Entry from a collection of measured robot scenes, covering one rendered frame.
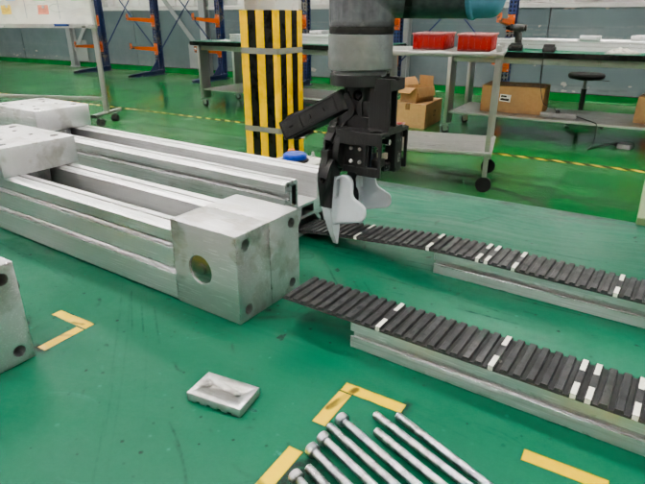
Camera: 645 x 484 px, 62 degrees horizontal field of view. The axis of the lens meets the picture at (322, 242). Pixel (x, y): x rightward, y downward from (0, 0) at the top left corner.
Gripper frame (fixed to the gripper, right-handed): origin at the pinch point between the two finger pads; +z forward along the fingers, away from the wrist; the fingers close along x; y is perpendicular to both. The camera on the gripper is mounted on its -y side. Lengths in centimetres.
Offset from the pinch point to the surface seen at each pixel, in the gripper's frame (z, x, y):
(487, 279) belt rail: 1.4, -2.0, 20.6
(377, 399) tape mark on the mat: 2.2, -26.1, 19.9
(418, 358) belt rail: 1.3, -20.4, 20.8
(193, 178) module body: -3.8, -4.0, -24.1
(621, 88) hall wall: 60, 746, -49
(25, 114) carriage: -9, -6, -66
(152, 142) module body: -6.0, 2.3, -40.7
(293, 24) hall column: -21, 263, -208
